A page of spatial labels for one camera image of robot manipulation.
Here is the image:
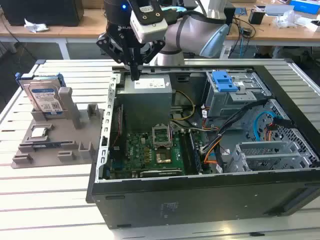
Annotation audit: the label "CPU socket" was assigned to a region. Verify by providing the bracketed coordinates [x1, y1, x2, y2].
[154, 148, 173, 166]

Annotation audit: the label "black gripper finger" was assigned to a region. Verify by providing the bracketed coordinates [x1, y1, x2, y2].
[135, 39, 166, 81]
[96, 32, 136, 81]

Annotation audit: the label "orange wire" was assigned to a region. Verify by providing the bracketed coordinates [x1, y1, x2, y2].
[265, 123, 276, 142]
[203, 142, 221, 165]

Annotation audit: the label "large black box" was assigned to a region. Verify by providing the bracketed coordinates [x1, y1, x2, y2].
[0, 0, 85, 27]

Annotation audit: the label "black PC case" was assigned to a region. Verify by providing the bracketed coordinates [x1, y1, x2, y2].
[85, 58, 320, 230]

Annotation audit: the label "silver CPU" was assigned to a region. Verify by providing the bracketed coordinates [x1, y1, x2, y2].
[30, 126, 48, 139]

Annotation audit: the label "crumpled white paper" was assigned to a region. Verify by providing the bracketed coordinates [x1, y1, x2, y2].
[24, 17, 50, 33]

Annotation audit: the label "grey power supply unit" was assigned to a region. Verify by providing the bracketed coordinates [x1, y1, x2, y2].
[116, 74, 173, 126]

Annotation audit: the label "hard disk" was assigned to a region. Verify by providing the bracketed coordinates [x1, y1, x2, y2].
[14, 71, 67, 118]

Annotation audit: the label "blue plastic drive latch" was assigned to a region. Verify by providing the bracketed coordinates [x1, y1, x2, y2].
[211, 70, 238, 93]

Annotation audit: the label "clear plastic bags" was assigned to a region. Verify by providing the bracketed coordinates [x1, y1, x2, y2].
[272, 9, 305, 29]

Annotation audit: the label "installed RAM stick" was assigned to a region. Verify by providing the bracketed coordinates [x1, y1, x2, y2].
[188, 131, 202, 175]

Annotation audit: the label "locking lever wire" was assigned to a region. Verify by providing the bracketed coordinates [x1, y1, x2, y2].
[168, 122, 175, 148]

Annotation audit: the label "black graphics card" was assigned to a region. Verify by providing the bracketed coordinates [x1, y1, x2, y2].
[138, 169, 183, 178]

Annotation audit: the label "black RAM slot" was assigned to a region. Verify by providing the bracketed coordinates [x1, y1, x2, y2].
[178, 131, 192, 176]

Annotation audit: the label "black wire bundle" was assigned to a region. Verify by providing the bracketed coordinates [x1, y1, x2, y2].
[199, 99, 269, 154]

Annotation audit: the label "blue wire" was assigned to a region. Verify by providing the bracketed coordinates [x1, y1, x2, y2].
[253, 111, 278, 144]

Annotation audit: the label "yellow wire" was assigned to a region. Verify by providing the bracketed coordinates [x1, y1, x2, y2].
[172, 90, 196, 123]

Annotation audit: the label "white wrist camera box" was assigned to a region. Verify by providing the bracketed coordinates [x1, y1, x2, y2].
[126, 0, 169, 44]

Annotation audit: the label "metal drive cage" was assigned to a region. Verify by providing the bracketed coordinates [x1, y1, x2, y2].
[203, 71, 272, 118]

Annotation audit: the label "wooden desk with white legs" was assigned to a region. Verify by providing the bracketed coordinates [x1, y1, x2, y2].
[0, 8, 108, 60]
[224, 2, 320, 48]

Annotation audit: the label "flat silver box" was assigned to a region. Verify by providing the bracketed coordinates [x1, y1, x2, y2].
[263, 3, 295, 17]

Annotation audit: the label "black wire connector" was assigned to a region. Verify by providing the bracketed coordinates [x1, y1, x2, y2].
[273, 117, 293, 129]

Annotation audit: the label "small black box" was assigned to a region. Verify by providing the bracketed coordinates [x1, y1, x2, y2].
[248, 9, 265, 25]

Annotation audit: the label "green motherboard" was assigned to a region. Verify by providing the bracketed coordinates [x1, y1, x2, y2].
[109, 131, 208, 180]

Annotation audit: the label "blue cardboard box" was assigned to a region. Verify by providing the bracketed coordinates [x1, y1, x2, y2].
[289, 0, 320, 13]

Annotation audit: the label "black computer tower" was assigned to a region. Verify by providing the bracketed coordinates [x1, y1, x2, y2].
[223, 6, 237, 26]

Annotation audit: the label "grey parts rack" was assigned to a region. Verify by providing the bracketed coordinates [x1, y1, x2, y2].
[11, 86, 105, 169]

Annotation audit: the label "metal disk bay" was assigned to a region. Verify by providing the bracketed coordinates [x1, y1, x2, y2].
[228, 141, 313, 173]

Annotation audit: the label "metal socket cover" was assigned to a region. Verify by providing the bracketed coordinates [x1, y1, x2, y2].
[151, 124, 173, 150]

